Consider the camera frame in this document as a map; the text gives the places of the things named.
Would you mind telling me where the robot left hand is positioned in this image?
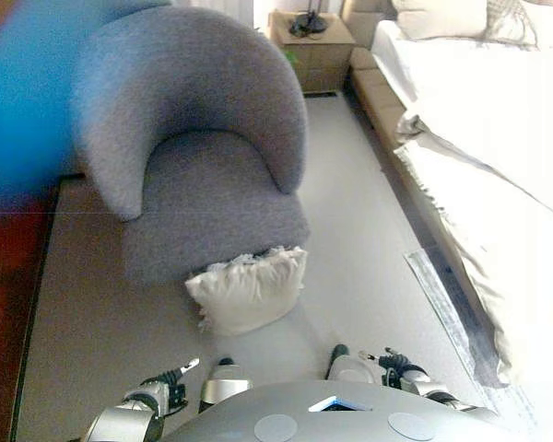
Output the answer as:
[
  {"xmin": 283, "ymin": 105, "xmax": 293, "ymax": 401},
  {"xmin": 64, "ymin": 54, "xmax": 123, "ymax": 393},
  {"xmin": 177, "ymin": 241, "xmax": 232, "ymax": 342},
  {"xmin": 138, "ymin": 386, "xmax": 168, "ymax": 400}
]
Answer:
[{"xmin": 159, "ymin": 357, "xmax": 201, "ymax": 415}]

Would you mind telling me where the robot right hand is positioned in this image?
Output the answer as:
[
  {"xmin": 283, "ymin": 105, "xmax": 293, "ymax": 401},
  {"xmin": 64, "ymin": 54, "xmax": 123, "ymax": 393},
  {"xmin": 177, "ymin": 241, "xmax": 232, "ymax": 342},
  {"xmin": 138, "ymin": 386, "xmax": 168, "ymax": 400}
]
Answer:
[{"xmin": 358, "ymin": 347, "xmax": 425, "ymax": 392}]

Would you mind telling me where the white fringed cushion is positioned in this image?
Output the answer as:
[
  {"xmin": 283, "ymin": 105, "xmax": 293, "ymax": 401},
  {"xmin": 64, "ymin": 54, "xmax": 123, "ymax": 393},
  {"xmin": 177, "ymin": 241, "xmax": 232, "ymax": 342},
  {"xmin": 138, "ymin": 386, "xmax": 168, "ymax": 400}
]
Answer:
[{"xmin": 183, "ymin": 245, "xmax": 309, "ymax": 337}]

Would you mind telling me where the silver robot right leg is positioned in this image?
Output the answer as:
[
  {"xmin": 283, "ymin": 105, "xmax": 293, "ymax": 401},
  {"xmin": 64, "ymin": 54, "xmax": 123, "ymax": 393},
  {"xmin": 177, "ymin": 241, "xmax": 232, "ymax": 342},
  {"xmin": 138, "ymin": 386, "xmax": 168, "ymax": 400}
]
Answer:
[{"xmin": 326, "ymin": 343, "xmax": 378, "ymax": 386}]

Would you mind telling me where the silver robot leg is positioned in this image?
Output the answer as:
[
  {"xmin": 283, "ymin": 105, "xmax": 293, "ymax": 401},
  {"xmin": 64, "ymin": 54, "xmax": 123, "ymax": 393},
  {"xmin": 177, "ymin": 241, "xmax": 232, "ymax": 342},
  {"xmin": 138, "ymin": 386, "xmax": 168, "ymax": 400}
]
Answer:
[
  {"xmin": 326, "ymin": 343, "xmax": 378, "ymax": 386},
  {"xmin": 197, "ymin": 356, "xmax": 253, "ymax": 414}
]

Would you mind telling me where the silver robot left leg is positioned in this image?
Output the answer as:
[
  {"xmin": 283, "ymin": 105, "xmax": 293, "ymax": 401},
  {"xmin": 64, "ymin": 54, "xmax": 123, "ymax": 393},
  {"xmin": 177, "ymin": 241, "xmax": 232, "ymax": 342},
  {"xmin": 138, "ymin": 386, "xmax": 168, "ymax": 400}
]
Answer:
[{"xmin": 197, "ymin": 356, "xmax": 253, "ymax": 414}]

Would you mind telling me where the silver robot torso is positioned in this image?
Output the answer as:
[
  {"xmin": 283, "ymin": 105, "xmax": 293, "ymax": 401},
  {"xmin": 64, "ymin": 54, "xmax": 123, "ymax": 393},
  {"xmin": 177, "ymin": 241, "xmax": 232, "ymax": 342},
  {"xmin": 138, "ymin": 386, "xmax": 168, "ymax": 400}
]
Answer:
[{"xmin": 159, "ymin": 379, "xmax": 531, "ymax": 442}]

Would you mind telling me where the pale patterned rug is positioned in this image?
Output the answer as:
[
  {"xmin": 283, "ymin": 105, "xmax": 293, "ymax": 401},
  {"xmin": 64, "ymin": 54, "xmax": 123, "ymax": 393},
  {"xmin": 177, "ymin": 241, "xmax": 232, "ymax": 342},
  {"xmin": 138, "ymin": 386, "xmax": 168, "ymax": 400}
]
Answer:
[{"xmin": 403, "ymin": 248, "xmax": 549, "ymax": 434}]

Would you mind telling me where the cream duvet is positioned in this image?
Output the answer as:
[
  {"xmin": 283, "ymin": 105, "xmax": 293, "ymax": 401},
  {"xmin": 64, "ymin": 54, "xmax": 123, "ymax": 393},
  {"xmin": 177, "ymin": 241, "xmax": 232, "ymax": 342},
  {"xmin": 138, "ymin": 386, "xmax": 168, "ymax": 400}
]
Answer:
[{"xmin": 394, "ymin": 114, "xmax": 553, "ymax": 388}]

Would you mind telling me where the grey fabric tub armchair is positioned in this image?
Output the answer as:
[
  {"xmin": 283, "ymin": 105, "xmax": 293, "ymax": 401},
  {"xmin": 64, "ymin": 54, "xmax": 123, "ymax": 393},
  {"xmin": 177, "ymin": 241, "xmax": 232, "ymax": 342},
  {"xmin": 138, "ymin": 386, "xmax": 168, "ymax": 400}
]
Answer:
[{"xmin": 71, "ymin": 5, "xmax": 312, "ymax": 287}]

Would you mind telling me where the white bed sheet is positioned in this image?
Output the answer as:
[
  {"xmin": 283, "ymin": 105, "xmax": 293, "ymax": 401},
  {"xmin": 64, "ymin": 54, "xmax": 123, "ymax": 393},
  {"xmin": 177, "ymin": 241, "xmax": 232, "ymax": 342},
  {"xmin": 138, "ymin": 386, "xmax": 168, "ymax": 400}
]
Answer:
[{"xmin": 371, "ymin": 18, "xmax": 553, "ymax": 153}]

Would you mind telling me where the colourful glossy panel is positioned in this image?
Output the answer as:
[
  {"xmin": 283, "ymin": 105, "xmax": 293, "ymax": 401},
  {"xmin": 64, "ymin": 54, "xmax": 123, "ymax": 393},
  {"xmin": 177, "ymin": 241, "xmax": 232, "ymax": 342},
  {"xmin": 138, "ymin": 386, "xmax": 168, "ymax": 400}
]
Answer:
[{"xmin": 0, "ymin": 0, "xmax": 171, "ymax": 442}]

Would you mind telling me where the beige wooden nightstand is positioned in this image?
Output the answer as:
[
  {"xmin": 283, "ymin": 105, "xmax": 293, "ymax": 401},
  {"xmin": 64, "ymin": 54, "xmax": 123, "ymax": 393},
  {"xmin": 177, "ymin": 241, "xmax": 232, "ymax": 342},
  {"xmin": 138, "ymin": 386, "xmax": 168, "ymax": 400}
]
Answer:
[{"xmin": 267, "ymin": 9, "xmax": 357, "ymax": 94}]

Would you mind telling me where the cream pillow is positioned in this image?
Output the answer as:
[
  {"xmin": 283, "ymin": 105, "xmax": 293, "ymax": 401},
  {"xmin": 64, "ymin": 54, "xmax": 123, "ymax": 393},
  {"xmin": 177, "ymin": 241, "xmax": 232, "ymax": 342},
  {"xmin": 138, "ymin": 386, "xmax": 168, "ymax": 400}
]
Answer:
[{"xmin": 391, "ymin": 0, "xmax": 489, "ymax": 41}]

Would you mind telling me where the beige upholstered bed frame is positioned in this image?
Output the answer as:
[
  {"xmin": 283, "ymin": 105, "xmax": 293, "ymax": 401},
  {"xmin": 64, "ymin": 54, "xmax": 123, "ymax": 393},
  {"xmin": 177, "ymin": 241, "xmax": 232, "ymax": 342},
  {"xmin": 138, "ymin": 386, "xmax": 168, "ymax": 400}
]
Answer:
[{"xmin": 340, "ymin": 0, "xmax": 425, "ymax": 153}]

